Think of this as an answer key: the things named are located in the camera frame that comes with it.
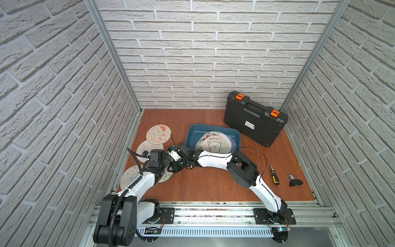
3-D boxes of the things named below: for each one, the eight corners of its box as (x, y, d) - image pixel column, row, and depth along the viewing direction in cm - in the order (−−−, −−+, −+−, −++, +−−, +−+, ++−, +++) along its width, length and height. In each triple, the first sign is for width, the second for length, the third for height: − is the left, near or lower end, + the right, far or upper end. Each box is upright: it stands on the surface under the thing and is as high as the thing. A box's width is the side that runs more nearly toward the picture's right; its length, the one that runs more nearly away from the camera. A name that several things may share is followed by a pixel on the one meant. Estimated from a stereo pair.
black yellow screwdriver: (274, 185, 86) (276, 184, 84) (269, 166, 93) (270, 165, 91) (278, 185, 86) (280, 184, 84) (272, 166, 93) (274, 165, 91)
